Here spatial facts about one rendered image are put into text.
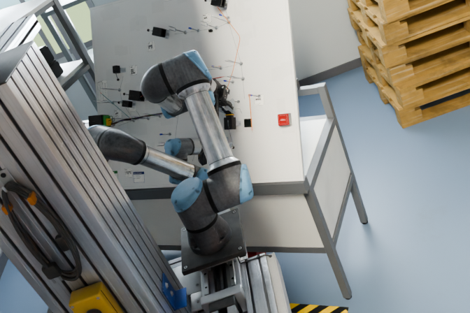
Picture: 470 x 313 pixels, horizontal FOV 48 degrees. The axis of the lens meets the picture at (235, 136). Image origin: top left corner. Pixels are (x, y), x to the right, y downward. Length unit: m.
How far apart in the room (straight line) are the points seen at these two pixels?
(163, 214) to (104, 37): 1.03
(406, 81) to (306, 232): 1.66
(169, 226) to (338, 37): 2.59
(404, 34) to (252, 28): 1.49
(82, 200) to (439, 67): 3.12
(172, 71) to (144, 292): 0.71
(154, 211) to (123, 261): 1.62
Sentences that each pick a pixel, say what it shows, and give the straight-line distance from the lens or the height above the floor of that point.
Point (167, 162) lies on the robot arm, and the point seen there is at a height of 1.32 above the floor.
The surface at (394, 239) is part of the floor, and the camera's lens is 3.24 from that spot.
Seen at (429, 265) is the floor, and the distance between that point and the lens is 3.08.
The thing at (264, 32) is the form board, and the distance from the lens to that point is 2.50.
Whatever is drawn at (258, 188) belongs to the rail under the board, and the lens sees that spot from 2.49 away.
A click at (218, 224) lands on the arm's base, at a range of 1.77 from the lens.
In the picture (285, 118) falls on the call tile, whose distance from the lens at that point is 2.38.
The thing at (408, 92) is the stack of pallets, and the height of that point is 0.29.
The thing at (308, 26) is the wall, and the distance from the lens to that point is 4.80.
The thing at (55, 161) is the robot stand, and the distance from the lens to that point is 1.23.
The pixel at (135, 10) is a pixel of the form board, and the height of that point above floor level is 1.63.
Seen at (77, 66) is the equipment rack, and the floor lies 1.46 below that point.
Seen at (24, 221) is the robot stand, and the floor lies 1.71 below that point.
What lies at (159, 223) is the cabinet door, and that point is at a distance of 3.06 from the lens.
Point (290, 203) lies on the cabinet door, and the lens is 2.56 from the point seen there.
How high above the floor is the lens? 2.31
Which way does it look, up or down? 30 degrees down
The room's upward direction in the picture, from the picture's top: 24 degrees counter-clockwise
